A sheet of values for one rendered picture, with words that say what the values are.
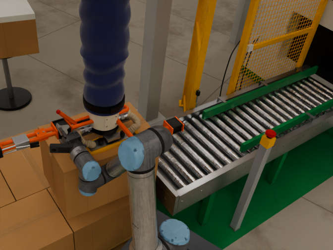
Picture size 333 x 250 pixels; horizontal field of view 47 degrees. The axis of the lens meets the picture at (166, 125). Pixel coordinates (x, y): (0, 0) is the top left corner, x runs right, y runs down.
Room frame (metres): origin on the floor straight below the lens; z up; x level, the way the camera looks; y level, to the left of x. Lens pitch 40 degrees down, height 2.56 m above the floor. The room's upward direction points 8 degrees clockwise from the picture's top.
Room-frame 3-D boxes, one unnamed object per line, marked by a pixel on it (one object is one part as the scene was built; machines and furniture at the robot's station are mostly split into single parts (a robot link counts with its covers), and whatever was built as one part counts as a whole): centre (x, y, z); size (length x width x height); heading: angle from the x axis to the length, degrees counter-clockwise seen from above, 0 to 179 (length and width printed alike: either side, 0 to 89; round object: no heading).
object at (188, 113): (2.91, -0.56, 0.50); 2.31 x 0.05 x 0.19; 132
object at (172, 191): (1.88, 0.09, 0.58); 0.70 x 0.03 x 0.06; 42
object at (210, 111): (3.10, -0.87, 0.60); 1.60 x 0.11 x 0.09; 132
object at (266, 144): (1.89, -0.67, 0.50); 0.07 x 0.07 x 1.00; 42
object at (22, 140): (1.33, 0.71, 1.20); 0.07 x 0.07 x 0.04; 40
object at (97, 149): (1.56, 0.30, 1.09); 0.34 x 0.10 x 0.05; 130
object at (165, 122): (1.63, -0.04, 1.20); 0.09 x 0.08 x 0.05; 40
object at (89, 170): (1.23, 0.35, 1.20); 0.12 x 0.09 x 0.10; 42
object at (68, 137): (1.37, 0.45, 1.20); 0.12 x 0.09 x 0.08; 42
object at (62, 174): (1.62, 0.38, 0.87); 0.60 x 0.40 x 0.40; 128
